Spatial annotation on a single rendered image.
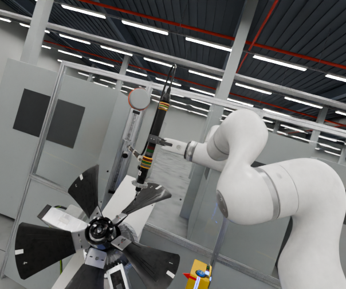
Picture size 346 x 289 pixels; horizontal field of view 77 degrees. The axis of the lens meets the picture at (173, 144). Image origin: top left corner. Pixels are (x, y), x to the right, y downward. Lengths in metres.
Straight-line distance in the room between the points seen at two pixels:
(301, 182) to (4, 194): 3.53
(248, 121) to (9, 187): 3.39
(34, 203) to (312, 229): 2.16
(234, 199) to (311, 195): 0.13
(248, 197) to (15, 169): 3.32
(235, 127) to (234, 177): 0.13
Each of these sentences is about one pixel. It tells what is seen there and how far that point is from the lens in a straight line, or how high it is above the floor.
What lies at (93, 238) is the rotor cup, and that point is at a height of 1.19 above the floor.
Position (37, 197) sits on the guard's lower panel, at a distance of 2.31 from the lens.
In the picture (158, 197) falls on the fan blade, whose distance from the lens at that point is 1.07.
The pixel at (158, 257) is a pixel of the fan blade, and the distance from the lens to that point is 1.04.
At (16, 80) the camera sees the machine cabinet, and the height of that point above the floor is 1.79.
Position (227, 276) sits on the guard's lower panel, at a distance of 1.78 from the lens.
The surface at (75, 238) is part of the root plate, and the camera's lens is 1.11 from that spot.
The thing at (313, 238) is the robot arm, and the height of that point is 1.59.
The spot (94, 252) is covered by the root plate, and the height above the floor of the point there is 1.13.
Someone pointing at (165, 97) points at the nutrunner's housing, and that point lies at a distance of 0.92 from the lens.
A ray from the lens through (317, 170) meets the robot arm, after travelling 0.46.
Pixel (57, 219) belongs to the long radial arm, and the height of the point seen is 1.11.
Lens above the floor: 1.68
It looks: 2 degrees down
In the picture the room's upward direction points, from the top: 17 degrees clockwise
